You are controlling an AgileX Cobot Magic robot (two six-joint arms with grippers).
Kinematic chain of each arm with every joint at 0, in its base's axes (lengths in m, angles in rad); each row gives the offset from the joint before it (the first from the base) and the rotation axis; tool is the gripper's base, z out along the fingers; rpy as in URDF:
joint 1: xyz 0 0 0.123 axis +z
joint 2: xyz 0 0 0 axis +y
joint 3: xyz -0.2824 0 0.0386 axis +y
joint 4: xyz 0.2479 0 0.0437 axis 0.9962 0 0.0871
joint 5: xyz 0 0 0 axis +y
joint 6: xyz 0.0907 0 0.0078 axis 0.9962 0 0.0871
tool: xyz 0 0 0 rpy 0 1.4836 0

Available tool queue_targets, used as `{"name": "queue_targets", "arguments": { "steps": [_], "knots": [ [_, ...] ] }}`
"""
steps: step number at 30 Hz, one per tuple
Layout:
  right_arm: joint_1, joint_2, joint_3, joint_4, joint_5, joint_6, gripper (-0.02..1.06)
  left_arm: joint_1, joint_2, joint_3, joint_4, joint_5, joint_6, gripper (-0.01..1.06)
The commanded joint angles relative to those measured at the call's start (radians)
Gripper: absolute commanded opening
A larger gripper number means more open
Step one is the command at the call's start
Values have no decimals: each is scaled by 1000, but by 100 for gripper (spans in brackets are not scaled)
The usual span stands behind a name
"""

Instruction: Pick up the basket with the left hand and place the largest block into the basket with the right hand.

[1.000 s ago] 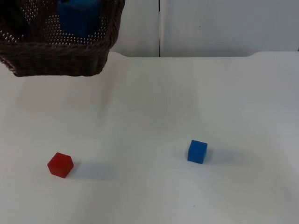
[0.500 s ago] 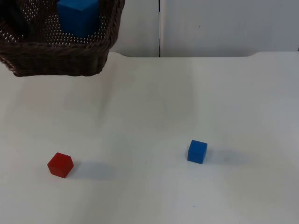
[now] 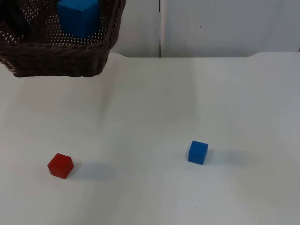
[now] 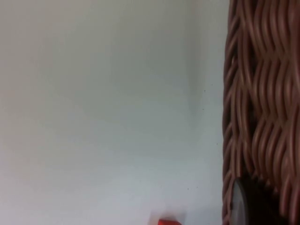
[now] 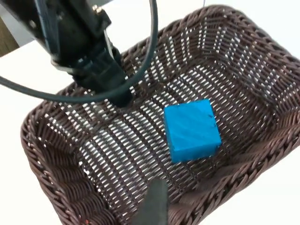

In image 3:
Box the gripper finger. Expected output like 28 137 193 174
0 0 32 38

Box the dark brown wicker basket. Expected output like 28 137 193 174
0 0 127 78

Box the large blue block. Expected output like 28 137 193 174
57 0 102 38

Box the red cube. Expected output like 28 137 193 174
47 153 75 180

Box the small blue cube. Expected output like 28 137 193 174
187 140 209 166

